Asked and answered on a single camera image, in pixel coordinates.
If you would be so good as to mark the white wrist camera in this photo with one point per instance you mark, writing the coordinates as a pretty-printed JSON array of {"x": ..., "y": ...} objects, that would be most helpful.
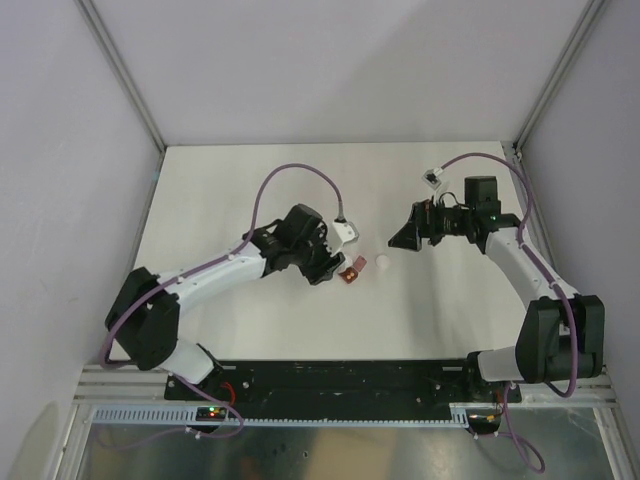
[
  {"x": 433, "y": 179},
  {"x": 341, "y": 233}
]

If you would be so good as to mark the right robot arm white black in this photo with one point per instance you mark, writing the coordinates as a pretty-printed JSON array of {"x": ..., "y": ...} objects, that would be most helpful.
[{"x": 561, "y": 339}]

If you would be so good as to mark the left aluminium frame post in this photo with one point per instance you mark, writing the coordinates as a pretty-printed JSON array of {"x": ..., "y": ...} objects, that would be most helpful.
[{"x": 121, "y": 72}]

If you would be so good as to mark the right aluminium frame post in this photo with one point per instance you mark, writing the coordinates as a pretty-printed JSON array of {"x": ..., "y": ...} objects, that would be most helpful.
[{"x": 579, "y": 36}]

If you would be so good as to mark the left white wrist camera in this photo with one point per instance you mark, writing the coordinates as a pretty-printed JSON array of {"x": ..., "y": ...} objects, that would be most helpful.
[{"x": 341, "y": 233}]

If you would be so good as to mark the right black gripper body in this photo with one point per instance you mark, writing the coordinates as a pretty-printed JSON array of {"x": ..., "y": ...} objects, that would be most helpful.
[{"x": 432, "y": 213}]

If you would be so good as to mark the aluminium frame post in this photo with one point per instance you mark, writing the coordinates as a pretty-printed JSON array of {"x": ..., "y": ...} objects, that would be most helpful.
[
  {"x": 121, "y": 72},
  {"x": 579, "y": 36}
]

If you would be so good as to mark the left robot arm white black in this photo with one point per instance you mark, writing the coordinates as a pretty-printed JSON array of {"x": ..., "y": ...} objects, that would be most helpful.
[{"x": 145, "y": 316}]

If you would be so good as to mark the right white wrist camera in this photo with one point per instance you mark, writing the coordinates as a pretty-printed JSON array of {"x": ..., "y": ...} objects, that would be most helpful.
[{"x": 433, "y": 179}]

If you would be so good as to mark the red pill organizer box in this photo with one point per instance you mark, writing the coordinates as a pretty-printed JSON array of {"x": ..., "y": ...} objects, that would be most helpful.
[{"x": 351, "y": 269}]

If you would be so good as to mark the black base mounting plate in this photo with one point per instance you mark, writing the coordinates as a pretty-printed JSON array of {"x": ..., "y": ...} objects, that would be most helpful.
[{"x": 344, "y": 387}]

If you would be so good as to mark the white bottle cap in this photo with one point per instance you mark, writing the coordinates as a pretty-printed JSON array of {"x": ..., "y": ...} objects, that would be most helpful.
[{"x": 382, "y": 262}]

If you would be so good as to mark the grey slotted cable duct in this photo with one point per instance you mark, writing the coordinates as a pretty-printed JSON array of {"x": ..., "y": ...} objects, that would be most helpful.
[{"x": 451, "y": 416}]

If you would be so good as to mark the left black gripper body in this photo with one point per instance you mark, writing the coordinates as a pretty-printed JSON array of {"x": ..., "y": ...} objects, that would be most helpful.
[{"x": 317, "y": 262}]

